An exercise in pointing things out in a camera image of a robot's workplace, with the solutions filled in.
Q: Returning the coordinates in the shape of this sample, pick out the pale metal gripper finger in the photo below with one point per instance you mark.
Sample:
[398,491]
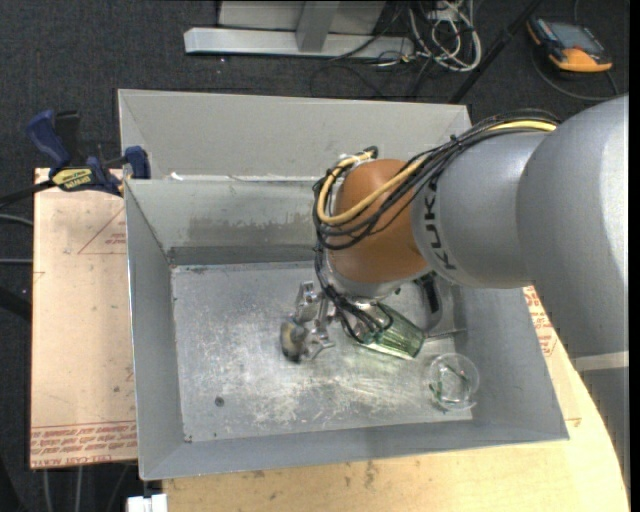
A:
[322,345]
[306,300]

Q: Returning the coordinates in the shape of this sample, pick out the grey-brown round lump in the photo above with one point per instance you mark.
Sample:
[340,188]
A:
[291,341]

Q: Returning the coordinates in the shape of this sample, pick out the green-tinted clear glass tumbler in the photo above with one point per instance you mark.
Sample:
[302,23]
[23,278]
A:
[397,337]

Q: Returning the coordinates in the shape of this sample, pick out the grey metal bin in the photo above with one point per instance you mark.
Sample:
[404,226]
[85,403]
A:
[240,360]

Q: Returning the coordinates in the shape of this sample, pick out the brown cardboard board, red print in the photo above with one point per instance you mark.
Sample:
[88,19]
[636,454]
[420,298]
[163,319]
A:
[80,310]

